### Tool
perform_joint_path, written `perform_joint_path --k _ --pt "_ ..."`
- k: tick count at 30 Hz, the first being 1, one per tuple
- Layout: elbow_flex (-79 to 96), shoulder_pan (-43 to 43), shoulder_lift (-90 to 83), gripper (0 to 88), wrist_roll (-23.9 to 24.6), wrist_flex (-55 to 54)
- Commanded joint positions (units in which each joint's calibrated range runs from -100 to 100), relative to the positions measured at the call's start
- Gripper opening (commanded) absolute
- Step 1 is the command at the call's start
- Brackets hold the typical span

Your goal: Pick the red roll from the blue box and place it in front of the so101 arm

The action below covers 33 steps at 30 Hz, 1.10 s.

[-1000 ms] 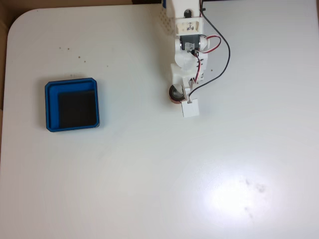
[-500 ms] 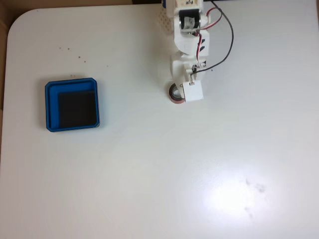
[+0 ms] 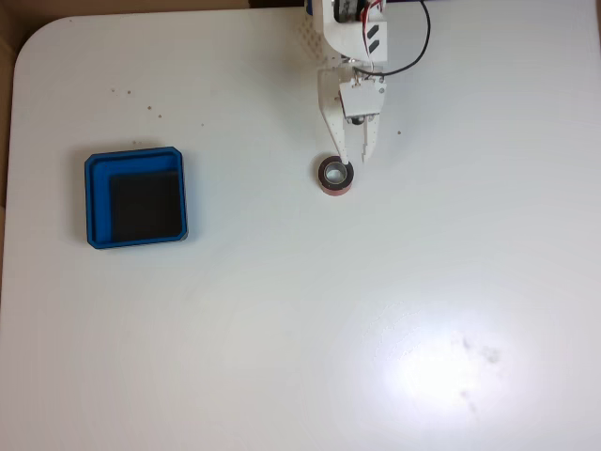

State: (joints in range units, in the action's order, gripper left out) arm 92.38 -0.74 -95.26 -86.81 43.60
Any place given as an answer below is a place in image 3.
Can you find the black foam pad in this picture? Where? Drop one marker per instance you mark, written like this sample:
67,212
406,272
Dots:
145,206

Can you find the red tape roll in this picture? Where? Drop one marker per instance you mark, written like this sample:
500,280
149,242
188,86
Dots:
325,178

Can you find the blue square box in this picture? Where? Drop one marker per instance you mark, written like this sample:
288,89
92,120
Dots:
98,202

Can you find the white camera box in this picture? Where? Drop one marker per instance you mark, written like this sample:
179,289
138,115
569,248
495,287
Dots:
361,101

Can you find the blue clamp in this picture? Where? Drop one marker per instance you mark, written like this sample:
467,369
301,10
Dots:
308,5

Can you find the white perforated base plate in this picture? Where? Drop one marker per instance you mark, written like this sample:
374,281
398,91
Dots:
312,42

